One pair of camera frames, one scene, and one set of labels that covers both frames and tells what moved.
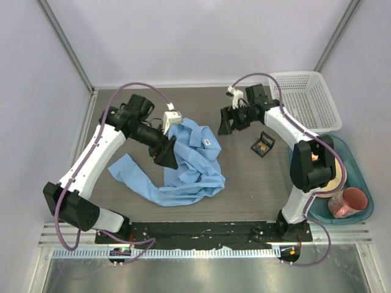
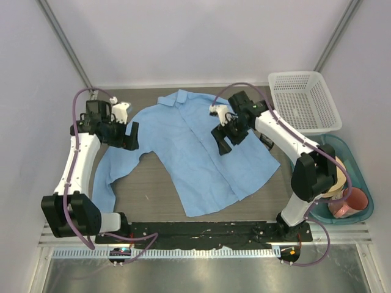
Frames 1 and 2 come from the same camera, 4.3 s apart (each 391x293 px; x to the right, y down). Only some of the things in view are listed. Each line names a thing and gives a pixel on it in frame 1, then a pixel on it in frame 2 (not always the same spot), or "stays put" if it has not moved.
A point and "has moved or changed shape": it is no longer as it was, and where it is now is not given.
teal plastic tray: [355, 177] stays put
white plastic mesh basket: [307, 101] stays put
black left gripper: [163, 152] → [131, 141]
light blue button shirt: [198, 176] has moved or changed shape
